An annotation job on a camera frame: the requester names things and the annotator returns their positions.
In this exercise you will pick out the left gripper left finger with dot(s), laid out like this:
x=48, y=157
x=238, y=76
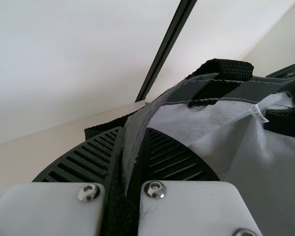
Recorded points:
x=51, y=209

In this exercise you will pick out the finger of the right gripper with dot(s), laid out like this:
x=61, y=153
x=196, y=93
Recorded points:
x=289, y=125

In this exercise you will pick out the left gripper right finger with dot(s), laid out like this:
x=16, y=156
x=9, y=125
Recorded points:
x=186, y=209

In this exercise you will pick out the black post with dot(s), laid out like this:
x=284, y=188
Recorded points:
x=167, y=46

